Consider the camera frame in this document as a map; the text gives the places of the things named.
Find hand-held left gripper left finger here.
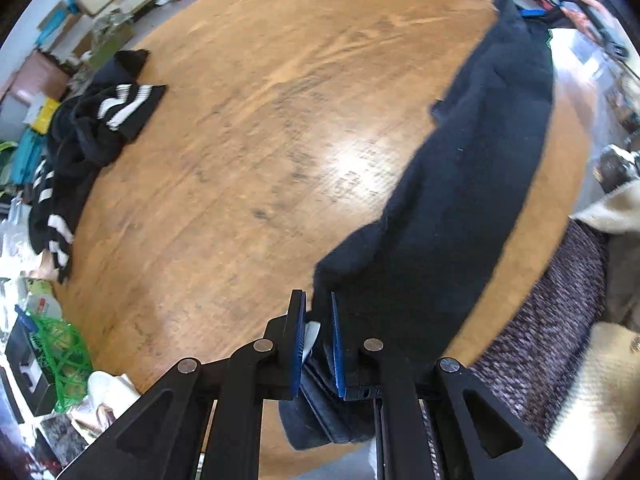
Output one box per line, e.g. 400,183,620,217
60,289,307,480

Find navy T-shirt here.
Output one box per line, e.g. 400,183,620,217
277,0,556,451

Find person's mottled purple sweater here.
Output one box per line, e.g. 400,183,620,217
420,219,610,480

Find green mesh basket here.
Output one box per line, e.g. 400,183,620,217
20,317,96,413

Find white crumpled cloth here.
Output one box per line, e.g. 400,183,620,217
75,370,143,441

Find teal suitcase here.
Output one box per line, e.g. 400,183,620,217
10,130,48,186

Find person's cream fleece trousers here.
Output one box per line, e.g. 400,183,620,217
545,180,640,480

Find white plastic bottle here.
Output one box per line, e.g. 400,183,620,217
20,279,65,320

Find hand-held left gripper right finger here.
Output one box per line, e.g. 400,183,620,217
330,291,576,480

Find black box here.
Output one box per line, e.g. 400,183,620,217
5,315,58,417

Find yellow shopping bag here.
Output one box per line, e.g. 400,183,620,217
27,97,61,133

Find black white-striped knit sweater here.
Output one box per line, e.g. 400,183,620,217
27,49,168,285

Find pink suitcase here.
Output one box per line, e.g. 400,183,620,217
0,50,68,106

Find olive cardboard box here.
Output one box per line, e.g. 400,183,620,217
90,12,136,68

